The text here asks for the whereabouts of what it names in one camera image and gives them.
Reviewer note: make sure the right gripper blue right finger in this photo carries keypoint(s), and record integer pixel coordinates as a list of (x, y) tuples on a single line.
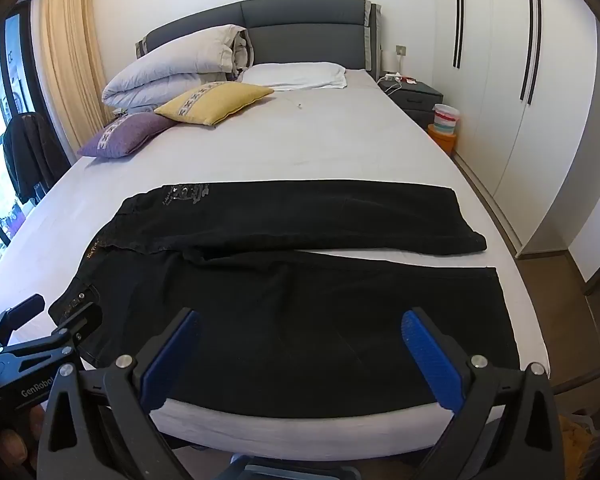
[(504, 422)]

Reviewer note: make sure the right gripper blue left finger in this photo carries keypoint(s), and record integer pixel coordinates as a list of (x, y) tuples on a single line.
[(97, 423)]

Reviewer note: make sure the black denim pants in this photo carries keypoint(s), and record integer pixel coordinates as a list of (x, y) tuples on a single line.
[(292, 323)]

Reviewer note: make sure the person left hand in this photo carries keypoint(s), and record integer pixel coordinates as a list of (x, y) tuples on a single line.
[(19, 443)]

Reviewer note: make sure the dark clothes on chair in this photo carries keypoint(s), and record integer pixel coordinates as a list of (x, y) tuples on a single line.
[(22, 166)]

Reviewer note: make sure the purple patterned cushion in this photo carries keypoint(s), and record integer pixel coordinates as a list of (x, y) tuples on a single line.
[(125, 135)]

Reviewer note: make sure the black framed window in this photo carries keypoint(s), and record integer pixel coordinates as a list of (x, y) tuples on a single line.
[(20, 93)]

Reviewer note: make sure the orange bin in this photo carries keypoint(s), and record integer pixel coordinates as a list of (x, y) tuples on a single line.
[(445, 141)]

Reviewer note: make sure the white red bucket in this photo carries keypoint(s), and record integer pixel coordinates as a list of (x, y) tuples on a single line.
[(445, 118)]

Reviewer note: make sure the white mattress bed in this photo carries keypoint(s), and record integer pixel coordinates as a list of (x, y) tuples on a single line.
[(353, 133)]

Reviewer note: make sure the yellow patterned cushion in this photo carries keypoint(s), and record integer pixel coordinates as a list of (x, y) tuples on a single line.
[(210, 104)]

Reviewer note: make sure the dark grey nightstand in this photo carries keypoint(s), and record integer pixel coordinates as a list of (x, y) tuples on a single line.
[(416, 100)]

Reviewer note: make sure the folded white grey duvet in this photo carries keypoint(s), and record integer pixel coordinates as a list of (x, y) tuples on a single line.
[(219, 53)]

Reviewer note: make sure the beige curtain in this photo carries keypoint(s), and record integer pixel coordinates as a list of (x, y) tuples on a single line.
[(73, 68)]

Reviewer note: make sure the white pillow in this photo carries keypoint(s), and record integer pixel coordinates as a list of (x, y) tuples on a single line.
[(296, 76)]

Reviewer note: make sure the dark grey headboard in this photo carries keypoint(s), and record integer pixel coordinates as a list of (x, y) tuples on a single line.
[(346, 32)]

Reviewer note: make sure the white wardrobe with black handles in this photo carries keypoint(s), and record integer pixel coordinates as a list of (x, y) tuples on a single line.
[(522, 75)]

